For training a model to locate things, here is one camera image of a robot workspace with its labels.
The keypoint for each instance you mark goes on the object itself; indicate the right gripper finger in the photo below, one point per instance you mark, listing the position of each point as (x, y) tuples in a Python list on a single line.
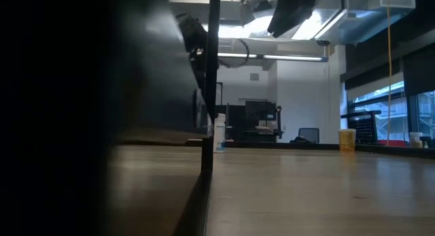
[(289, 18)]

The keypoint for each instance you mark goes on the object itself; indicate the white medicine bottle blue label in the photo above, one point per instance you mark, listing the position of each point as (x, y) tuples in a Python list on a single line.
[(220, 132)]

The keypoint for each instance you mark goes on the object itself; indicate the fluorescent ceiling light tube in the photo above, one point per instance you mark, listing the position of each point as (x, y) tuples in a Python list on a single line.
[(289, 57)]

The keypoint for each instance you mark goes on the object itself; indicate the bright ceiling light panel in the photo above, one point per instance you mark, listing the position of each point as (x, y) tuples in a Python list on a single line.
[(251, 30)]

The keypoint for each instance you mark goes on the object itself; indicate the black workstation with monitors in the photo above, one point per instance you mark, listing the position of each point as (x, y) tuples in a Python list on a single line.
[(248, 120)]

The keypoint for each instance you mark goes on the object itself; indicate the black mesh office chair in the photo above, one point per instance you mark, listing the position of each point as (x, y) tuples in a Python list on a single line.
[(308, 135)]

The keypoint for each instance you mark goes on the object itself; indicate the black perforated rack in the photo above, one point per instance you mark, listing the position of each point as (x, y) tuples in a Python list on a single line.
[(360, 127)]

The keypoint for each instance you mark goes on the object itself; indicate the black roller blind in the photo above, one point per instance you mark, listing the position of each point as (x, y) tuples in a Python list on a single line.
[(419, 76)]

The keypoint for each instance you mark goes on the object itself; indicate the red object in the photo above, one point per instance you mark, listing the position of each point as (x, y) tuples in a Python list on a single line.
[(396, 143)]

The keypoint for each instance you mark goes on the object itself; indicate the white lidded jar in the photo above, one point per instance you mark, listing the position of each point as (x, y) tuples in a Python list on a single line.
[(415, 137)]

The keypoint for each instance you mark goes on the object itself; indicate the black ceiling camera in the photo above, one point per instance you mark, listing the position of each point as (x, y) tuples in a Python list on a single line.
[(323, 43)]

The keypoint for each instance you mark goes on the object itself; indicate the silver ceiling air duct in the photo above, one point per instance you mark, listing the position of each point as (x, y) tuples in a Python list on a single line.
[(340, 28)]

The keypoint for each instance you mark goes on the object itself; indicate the grey wall vent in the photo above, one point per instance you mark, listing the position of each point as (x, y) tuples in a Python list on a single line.
[(254, 77)]

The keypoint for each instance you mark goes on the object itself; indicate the black aluminium table frame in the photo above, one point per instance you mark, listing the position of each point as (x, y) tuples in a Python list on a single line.
[(326, 146)]

